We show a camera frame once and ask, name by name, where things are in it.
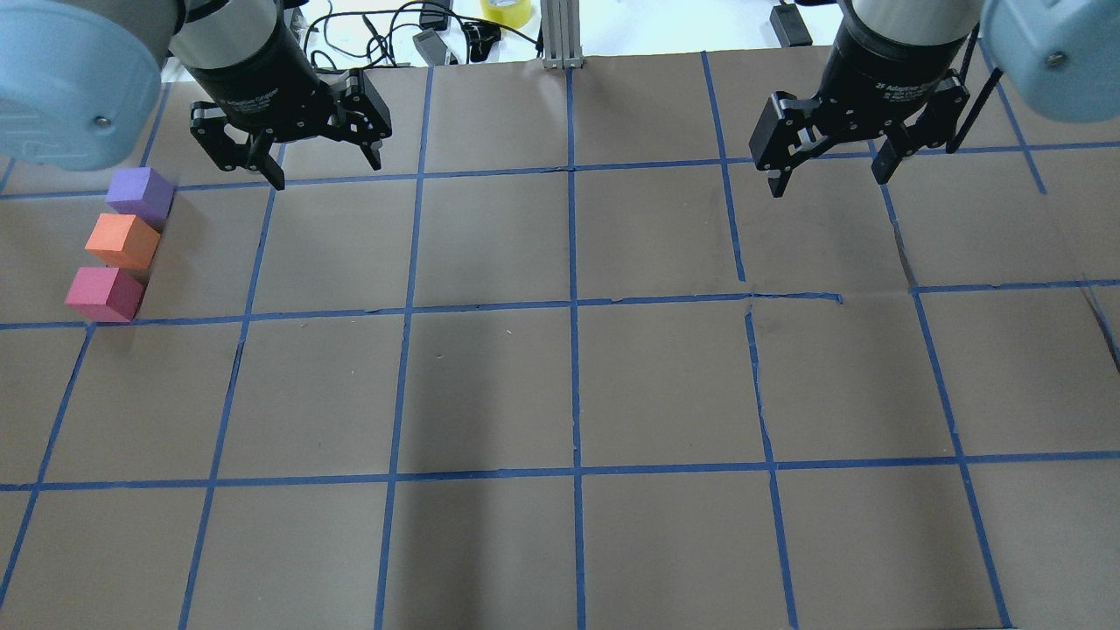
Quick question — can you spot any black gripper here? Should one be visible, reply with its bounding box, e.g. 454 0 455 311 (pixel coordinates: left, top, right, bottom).
749 17 970 200
175 17 393 192

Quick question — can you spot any orange foam cube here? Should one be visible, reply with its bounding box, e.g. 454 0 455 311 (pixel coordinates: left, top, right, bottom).
85 213 161 271

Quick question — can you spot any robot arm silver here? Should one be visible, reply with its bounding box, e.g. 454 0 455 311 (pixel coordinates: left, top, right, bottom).
1 1 393 189
749 1 1119 197

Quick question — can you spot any purple foam cube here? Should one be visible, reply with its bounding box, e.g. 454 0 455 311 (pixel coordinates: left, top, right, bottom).
105 167 175 233

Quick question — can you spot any yellow tape roll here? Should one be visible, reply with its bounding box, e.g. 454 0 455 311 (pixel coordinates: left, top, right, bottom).
479 0 533 29

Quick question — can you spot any pink foam cube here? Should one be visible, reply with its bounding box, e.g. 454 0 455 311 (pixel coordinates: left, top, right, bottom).
64 267 144 323

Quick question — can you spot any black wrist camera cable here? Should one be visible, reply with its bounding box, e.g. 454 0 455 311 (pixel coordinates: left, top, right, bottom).
945 26 1005 150

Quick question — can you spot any aluminium frame post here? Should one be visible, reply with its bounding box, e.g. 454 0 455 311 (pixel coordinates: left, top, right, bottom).
539 0 585 70

